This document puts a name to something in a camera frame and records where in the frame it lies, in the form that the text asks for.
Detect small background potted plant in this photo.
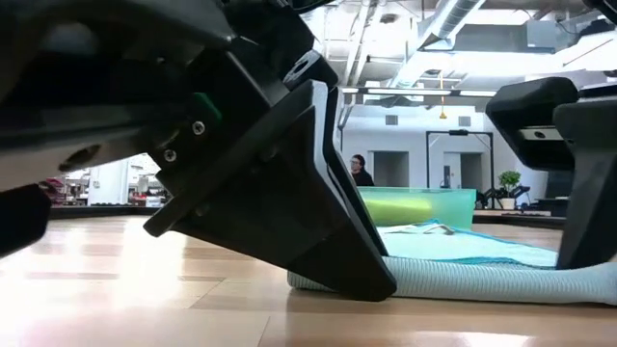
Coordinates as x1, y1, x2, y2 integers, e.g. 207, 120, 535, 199
498, 170, 522, 211

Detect overhead light bar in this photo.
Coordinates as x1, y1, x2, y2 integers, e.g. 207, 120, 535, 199
339, 86, 497, 97

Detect black background frame stand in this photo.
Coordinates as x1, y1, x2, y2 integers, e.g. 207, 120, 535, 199
425, 128, 495, 190

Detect silver ventilation duct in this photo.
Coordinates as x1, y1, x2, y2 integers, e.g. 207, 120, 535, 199
385, 0, 486, 91

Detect dark cabinet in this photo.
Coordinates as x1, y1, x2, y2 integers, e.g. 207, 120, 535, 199
537, 171, 576, 218

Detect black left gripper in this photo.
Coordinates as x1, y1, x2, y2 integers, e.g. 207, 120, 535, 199
0, 0, 338, 256

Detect red background equipment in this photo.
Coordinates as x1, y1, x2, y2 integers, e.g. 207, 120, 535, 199
40, 177, 67, 206

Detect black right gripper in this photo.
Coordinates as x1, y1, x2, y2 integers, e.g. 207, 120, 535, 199
485, 76, 617, 271

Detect white pillar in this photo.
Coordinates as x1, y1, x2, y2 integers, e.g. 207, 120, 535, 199
88, 158, 130, 206

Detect black aluminium table frame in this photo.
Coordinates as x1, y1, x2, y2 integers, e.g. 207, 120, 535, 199
47, 205, 568, 230

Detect person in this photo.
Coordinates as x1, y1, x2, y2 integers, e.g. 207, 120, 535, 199
350, 153, 376, 188

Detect teal plastic basket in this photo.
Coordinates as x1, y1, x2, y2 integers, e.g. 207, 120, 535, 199
357, 186, 477, 231

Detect yellow hanging fixture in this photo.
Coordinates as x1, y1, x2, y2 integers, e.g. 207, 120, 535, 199
437, 69, 447, 120

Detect light blue microfiber towel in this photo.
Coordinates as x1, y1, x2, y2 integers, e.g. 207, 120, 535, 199
287, 220, 617, 307

